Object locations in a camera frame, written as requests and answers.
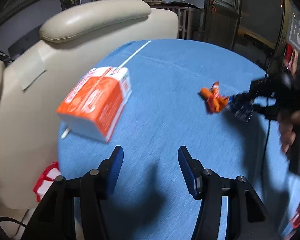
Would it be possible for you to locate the orange wrapper bundle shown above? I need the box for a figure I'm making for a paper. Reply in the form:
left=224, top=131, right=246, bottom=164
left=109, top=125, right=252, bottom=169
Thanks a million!
left=199, top=81, right=230, bottom=113

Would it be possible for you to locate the person right hand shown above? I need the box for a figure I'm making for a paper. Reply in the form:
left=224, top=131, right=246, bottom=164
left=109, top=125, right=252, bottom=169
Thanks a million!
left=277, top=110, right=300, bottom=159

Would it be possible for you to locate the blue tablecloth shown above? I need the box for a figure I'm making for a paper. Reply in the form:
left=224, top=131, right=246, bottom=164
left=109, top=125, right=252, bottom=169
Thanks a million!
left=58, top=40, right=300, bottom=239

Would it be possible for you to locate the blue foil snack wrapper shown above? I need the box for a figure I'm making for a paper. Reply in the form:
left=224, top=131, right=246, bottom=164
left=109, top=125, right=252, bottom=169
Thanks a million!
left=225, top=95, right=254, bottom=123

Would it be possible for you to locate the chair with red clothes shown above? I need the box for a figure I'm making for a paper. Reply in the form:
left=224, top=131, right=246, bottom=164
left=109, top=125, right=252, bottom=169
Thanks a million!
left=283, top=43, right=299, bottom=76

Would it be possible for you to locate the open glass panel door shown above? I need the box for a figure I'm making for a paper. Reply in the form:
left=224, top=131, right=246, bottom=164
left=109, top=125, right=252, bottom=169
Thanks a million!
left=203, top=0, right=242, bottom=50

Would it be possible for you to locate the red gift bag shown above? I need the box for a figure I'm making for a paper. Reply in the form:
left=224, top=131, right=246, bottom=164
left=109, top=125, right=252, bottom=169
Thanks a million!
left=33, top=161, right=61, bottom=202

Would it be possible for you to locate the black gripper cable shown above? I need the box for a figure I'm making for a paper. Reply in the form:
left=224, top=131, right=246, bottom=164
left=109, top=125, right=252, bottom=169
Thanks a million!
left=258, top=119, right=272, bottom=181

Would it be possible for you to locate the orange white carton box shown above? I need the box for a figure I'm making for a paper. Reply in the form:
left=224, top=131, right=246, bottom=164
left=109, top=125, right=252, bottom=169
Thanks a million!
left=56, top=66, right=133, bottom=144

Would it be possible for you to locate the wooden crib railing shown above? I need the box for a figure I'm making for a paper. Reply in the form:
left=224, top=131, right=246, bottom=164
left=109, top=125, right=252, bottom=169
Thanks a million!
left=148, top=1, right=204, bottom=40

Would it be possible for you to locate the cream leather sofa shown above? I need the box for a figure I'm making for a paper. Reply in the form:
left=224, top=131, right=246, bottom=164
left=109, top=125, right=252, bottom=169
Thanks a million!
left=0, top=0, right=179, bottom=210

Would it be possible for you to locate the white thin stick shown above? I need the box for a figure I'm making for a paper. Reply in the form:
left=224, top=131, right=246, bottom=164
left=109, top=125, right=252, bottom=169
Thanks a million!
left=60, top=39, right=152, bottom=140

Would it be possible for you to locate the red plastic waste basket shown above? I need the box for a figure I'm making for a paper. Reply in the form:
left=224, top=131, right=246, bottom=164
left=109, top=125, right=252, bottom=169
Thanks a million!
left=290, top=203, right=300, bottom=230

